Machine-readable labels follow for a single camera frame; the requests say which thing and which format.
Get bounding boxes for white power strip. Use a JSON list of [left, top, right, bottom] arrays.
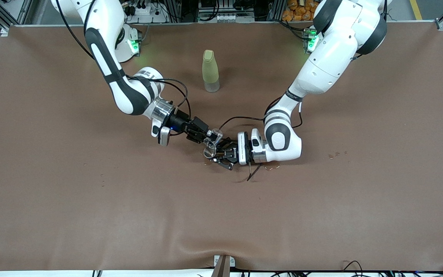
[[123, 3, 168, 24]]

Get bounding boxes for metal table clamp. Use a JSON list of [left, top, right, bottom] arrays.
[[213, 255, 236, 277]]

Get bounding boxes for dark equipment rack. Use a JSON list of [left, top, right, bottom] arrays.
[[198, 0, 255, 23]]

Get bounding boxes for black cable loop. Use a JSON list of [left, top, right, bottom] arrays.
[[343, 260, 363, 274]]

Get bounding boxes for orange snack bags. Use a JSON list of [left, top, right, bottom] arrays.
[[282, 0, 318, 22]]

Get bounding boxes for green capped clear bottle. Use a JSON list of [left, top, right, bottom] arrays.
[[202, 50, 220, 93]]

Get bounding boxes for clear glass beaker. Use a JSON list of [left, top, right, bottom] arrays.
[[203, 128, 224, 159]]

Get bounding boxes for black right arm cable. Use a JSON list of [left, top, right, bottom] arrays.
[[54, 0, 190, 137]]

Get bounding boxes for brown table mat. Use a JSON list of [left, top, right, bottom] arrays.
[[0, 21, 443, 272]]

